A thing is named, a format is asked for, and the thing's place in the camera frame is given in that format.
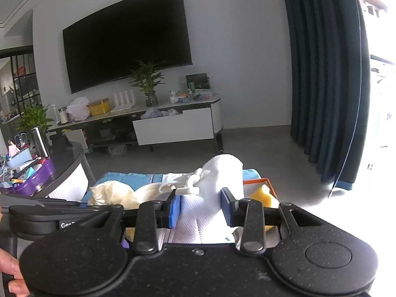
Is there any person's left hand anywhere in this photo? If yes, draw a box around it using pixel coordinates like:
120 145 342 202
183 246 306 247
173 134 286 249
1 249 29 297

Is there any purple tissue pack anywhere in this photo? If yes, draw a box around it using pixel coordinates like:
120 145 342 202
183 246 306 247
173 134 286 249
122 239 129 249

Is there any yellow sponge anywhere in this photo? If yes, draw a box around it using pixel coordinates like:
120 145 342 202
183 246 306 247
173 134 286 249
248 183 279 231

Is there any orange rimmed white tray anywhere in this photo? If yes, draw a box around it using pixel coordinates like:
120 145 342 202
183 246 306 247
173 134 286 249
243 178 278 200

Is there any purple tin tray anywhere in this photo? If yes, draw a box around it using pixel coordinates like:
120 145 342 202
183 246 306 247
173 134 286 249
1 159 56 197

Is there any cream rubber glove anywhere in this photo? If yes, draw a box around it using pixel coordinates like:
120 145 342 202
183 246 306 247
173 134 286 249
88 180 169 210

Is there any blue striped towel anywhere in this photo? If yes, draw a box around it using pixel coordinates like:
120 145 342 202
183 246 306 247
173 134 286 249
82 169 261 204

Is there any round black side table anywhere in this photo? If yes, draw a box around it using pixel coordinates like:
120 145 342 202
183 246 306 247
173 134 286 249
33 142 96 201

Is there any potted plant on table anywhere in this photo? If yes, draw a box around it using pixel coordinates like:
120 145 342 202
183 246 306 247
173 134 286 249
18 105 54 152

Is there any white tv cabinet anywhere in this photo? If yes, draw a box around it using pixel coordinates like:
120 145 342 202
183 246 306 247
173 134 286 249
48 94 224 153

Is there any white plastic bag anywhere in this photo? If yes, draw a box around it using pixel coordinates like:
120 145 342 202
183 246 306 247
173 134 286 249
66 97 90 122

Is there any yellow box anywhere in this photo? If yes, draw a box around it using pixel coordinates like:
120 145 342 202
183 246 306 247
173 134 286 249
89 98 111 117

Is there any white wifi router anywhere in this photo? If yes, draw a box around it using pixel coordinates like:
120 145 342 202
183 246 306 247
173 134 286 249
111 89 136 113

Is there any dark green picture box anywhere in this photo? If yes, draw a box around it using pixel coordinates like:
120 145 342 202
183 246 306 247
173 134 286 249
185 73 211 92

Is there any potted plant on cabinet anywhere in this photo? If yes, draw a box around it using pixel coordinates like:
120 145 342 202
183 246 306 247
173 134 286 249
130 60 164 107

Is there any dark teal curtain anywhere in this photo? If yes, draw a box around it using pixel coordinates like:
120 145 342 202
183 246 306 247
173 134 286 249
285 0 371 190

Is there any black wall television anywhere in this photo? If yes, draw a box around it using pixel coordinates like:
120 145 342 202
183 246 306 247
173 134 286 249
62 0 193 93

